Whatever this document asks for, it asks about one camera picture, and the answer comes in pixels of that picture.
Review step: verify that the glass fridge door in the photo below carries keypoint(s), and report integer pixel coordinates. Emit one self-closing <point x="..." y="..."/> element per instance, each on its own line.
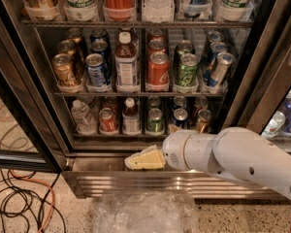
<point x="262" y="78"/>
<point x="21" y="94"/>

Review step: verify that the right glass fridge door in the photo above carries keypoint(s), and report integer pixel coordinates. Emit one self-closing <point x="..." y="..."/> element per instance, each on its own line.
<point x="262" y="78"/>

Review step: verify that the brown tea bottle middle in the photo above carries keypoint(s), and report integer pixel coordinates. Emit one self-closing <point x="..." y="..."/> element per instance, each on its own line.
<point x="126" y="60"/>

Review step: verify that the white green bottle top right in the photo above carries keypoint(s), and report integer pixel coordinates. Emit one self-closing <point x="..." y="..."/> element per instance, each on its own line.
<point x="233" y="9"/>

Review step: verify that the left glass fridge door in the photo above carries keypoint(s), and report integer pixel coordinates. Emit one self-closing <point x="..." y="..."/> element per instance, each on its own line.
<point x="21" y="94"/>

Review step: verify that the gold can middle front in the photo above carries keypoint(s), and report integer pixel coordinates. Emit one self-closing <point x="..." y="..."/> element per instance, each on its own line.
<point x="64" y="69"/>

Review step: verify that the clear water bottle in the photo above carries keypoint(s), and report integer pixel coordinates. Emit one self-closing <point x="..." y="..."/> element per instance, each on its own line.
<point x="158" y="10"/>
<point x="84" y="119"/>

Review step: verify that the gold can bottom front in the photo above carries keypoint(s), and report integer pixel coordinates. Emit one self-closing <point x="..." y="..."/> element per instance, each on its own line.
<point x="204" y="118"/>

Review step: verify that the gold can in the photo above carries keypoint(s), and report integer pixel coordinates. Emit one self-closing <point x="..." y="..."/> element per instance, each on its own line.
<point x="204" y="118"/>
<point x="70" y="47"/>
<point x="64" y="69"/>

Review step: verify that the tan bottle top far left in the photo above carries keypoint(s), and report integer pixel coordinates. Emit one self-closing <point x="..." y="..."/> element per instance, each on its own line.
<point x="41" y="9"/>

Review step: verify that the white green bottle top left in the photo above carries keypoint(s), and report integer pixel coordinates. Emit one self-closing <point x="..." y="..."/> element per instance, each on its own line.
<point x="80" y="10"/>

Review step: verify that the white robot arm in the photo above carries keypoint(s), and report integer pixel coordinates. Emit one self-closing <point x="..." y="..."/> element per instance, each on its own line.
<point x="235" y="155"/>

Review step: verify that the clear water bottle top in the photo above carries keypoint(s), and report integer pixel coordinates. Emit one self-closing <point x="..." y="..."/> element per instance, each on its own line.
<point x="158" y="10"/>

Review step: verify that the silver blue energy can front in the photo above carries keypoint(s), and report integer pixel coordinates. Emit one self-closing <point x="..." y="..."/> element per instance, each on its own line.
<point x="224" y="61"/>

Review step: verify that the clear plastic bag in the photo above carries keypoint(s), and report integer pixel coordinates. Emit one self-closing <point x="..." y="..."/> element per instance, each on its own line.
<point x="147" y="212"/>

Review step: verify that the red Coca-Cola can front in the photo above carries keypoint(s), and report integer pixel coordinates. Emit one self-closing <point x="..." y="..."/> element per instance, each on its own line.
<point x="158" y="68"/>

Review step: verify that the blue can bottom front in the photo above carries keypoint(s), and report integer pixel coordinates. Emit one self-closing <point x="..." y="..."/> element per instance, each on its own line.
<point x="179" y="118"/>

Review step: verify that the white green bottle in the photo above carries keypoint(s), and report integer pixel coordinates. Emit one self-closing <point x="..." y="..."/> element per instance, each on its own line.
<point x="233" y="9"/>
<point x="80" y="10"/>

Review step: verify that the red Coca-Cola bottle top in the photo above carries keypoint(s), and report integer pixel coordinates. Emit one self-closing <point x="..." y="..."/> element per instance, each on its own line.
<point x="119" y="10"/>

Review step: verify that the black fridge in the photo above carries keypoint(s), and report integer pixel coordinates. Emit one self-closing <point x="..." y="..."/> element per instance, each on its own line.
<point x="95" y="164"/>

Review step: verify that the brown tea bottle bottom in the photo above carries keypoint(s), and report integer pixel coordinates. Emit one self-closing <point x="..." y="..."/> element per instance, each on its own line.
<point x="131" y="119"/>

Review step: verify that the orange soda can bottom front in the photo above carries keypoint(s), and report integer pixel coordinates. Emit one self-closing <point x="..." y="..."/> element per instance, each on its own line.
<point x="107" y="120"/>

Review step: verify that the green soda can front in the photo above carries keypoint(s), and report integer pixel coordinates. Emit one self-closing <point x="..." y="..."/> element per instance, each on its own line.
<point x="187" y="70"/>

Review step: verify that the green can bottom front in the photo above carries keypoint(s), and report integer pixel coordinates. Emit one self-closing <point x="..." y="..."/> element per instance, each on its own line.
<point x="154" y="121"/>

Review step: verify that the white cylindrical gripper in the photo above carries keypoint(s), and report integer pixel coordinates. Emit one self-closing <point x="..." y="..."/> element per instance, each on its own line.
<point x="173" y="149"/>

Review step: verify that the brown tea bottle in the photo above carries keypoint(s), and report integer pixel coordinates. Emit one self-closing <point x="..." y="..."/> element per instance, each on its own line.
<point x="126" y="60"/>
<point x="131" y="119"/>

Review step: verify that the blue Pepsi can middle front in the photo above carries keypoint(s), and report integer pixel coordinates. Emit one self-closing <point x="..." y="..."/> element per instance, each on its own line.
<point x="96" y="68"/>

